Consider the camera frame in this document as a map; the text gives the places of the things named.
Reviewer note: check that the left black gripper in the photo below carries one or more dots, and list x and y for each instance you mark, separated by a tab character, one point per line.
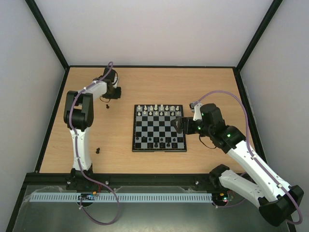
118	95

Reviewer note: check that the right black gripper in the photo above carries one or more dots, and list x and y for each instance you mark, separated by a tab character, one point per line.
182	125

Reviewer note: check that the black folding chess board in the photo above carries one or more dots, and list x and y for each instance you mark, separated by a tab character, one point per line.
156	126

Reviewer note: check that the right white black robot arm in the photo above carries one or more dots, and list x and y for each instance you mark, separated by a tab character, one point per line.
274	197

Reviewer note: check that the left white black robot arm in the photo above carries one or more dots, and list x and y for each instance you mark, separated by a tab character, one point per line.
79	117

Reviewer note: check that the black aluminium frame rail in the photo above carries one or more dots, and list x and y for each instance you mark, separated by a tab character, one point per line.
198	182

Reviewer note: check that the light blue slotted cable duct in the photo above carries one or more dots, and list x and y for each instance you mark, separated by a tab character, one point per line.
122	197

